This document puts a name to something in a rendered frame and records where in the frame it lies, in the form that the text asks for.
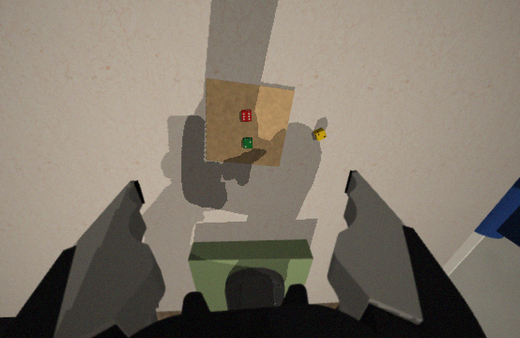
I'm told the tan flat mat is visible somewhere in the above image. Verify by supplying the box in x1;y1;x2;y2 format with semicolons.
206;78;295;167

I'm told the green die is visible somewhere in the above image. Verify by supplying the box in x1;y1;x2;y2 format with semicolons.
243;137;252;148

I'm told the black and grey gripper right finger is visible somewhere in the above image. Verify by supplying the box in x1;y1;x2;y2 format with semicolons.
328;170;487;338

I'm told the yellow die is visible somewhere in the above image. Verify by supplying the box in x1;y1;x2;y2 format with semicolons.
314;128;327;141

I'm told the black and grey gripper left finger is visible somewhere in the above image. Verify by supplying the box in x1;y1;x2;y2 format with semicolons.
1;180;165;338

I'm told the red die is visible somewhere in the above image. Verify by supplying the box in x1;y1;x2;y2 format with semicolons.
241;110;252;121

